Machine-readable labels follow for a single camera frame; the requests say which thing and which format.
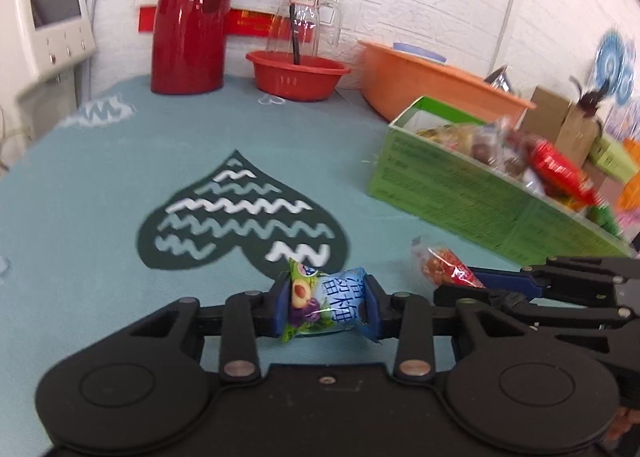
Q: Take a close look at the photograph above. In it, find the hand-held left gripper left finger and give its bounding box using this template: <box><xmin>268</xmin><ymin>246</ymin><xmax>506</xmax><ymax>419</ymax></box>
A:
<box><xmin>127</xmin><ymin>271</ymin><xmax>294</xmax><ymax>383</ymax></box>

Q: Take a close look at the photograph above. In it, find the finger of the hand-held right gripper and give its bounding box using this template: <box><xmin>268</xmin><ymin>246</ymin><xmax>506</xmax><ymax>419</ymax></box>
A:
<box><xmin>433</xmin><ymin>284</ymin><xmax>640</xmax><ymax>374</ymax></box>
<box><xmin>469</xmin><ymin>256</ymin><xmax>640</xmax><ymax>309</ymax></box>

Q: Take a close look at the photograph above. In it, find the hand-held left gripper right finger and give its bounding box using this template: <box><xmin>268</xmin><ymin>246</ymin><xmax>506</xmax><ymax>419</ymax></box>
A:
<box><xmin>364</xmin><ymin>274</ymin><xmax>532</xmax><ymax>383</ymax></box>

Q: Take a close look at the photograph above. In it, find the small blue green candy packet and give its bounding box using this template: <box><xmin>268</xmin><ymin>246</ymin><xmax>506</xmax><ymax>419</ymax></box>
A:
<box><xmin>279</xmin><ymin>258</ymin><xmax>374</xmax><ymax>344</ymax></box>

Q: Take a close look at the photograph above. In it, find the small red clear candy packet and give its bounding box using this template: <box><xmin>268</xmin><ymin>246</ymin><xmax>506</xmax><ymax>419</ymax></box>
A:
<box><xmin>411</xmin><ymin>236</ymin><xmax>484</xmax><ymax>289</ymax></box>

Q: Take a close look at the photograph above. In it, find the green cardboard box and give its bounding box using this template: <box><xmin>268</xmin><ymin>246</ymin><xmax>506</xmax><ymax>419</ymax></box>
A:
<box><xmin>368</xmin><ymin>96</ymin><xmax>637</xmax><ymax>259</ymax></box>

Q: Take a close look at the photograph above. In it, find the large red snack packet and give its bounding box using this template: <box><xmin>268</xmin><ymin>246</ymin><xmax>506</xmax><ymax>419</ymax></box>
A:
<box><xmin>504</xmin><ymin>129</ymin><xmax>599</xmax><ymax>206</ymax></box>

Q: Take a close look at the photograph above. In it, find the clear dried fruit packet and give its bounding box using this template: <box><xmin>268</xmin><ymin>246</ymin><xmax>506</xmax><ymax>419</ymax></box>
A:
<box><xmin>469</xmin><ymin>123</ymin><xmax>532</xmax><ymax>174</ymax></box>

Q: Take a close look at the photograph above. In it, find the brown cardboard box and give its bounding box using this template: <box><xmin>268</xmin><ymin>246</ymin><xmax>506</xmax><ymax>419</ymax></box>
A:
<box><xmin>519</xmin><ymin>85</ymin><xmax>604</xmax><ymax>168</ymax></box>

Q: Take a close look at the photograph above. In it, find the green lidded box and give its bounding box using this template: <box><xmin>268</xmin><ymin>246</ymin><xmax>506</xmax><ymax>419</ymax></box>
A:
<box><xmin>588</xmin><ymin>134</ymin><xmax>634</xmax><ymax>183</ymax></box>

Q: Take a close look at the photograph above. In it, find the dark purple plant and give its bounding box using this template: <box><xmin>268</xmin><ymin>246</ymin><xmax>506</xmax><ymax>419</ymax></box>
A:
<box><xmin>569</xmin><ymin>76</ymin><xmax>609</xmax><ymax>118</ymax></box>

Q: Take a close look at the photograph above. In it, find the silver foil bag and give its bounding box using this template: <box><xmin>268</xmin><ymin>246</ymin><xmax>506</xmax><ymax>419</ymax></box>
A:
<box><xmin>484</xmin><ymin>64</ymin><xmax>514</xmax><ymax>96</ymax></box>

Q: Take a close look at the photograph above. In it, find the orange plastic basin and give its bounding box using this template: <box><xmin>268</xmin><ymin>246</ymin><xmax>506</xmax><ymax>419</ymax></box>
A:
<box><xmin>357</xmin><ymin>39</ymin><xmax>537</xmax><ymax>124</ymax></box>

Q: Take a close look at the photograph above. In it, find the red plastic basin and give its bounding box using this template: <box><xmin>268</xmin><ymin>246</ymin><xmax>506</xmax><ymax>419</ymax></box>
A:
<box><xmin>245</xmin><ymin>50</ymin><xmax>352</xmax><ymax>102</ymax></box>

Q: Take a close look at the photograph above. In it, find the teal printed tablecloth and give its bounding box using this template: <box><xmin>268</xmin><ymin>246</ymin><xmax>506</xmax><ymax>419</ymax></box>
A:
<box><xmin>0</xmin><ymin>74</ymin><xmax>637</xmax><ymax>450</ymax></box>

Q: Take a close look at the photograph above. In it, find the blue round paper fan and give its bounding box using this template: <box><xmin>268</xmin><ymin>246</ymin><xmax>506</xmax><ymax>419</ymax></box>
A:
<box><xmin>595</xmin><ymin>30</ymin><xmax>633</xmax><ymax>98</ymax></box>
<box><xmin>617</xmin><ymin>40</ymin><xmax>640</xmax><ymax>106</ymax></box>

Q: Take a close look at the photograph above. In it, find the blue plate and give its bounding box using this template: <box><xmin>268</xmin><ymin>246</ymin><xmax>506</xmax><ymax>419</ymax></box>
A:
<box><xmin>392</xmin><ymin>42</ymin><xmax>448</xmax><ymax>63</ymax></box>

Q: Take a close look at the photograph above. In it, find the black stirring stick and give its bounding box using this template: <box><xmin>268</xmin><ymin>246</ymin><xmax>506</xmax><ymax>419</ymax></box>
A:
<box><xmin>287</xmin><ymin>0</ymin><xmax>303</xmax><ymax>66</ymax></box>

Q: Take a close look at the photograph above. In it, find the glass pitcher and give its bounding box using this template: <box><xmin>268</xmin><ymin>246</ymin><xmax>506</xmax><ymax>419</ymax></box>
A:
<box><xmin>265</xmin><ymin>0</ymin><xmax>344</xmax><ymax>58</ymax></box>

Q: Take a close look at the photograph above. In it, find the red thermos jug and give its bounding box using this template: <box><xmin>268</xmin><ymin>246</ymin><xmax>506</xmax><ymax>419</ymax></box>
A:
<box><xmin>149</xmin><ymin>0</ymin><xmax>235</xmax><ymax>96</ymax></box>

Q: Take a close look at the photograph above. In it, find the white machine with screen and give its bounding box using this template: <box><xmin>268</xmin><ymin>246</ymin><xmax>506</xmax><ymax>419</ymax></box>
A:
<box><xmin>0</xmin><ymin>0</ymin><xmax>99</xmax><ymax>99</ymax></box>

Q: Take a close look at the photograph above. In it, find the white wall pipe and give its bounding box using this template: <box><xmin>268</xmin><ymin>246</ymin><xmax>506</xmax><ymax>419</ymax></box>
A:
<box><xmin>492</xmin><ymin>0</ymin><xmax>529</xmax><ymax>81</ymax></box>

